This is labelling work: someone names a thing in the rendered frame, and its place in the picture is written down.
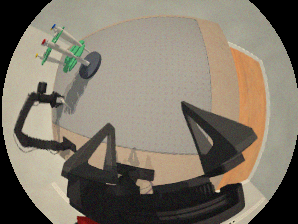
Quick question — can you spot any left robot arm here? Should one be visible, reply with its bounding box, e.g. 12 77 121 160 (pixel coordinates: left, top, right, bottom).
14 82 77 153

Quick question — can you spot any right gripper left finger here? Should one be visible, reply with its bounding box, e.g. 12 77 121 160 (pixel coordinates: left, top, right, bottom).
62 123 118 184

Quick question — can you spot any white pipette with blue button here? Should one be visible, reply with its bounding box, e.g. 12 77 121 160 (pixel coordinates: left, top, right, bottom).
52 24 90 53

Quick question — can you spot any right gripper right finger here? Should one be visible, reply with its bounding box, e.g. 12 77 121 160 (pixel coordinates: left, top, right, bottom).
181 101 258 173

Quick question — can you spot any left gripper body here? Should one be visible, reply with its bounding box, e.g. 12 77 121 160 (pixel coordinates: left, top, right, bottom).
46 91 58 108

